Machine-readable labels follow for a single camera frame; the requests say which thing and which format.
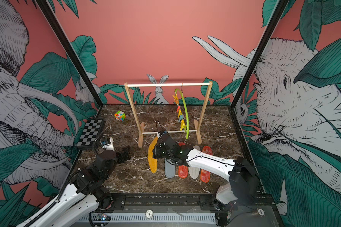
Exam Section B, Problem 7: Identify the green clip hanger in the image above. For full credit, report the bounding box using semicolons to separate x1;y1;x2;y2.
173;86;189;139

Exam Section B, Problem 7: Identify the red orange-edged insole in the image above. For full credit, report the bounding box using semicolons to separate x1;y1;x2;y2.
200;146;213;183
177;141;189;179

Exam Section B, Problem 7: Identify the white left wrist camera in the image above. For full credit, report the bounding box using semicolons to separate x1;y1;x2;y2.
100;137;115;151

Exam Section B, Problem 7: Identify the yellow-edged insole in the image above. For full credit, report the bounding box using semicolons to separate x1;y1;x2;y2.
148;136;158;173

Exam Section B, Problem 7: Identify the colourful puzzle cube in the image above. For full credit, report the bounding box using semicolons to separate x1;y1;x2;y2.
114;111;126;122

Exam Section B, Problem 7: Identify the wooden hanger rack frame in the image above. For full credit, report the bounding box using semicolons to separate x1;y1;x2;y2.
124;81;215;148

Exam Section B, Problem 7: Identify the black white checkerboard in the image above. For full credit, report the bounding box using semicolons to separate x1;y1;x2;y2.
75;118;105;149

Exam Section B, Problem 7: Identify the white smooth insole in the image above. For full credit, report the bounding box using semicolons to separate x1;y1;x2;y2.
164;159;176;178

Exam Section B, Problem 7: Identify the white perforated rail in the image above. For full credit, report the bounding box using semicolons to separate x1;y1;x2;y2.
92;213;216;224

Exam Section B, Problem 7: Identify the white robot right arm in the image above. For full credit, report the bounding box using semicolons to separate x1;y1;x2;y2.
153;133;260;205

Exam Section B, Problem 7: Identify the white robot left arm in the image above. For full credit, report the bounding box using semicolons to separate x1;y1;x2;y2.
18;146;130;227

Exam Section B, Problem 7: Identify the grey textured insole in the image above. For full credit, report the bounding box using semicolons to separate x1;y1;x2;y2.
188;145;200;179

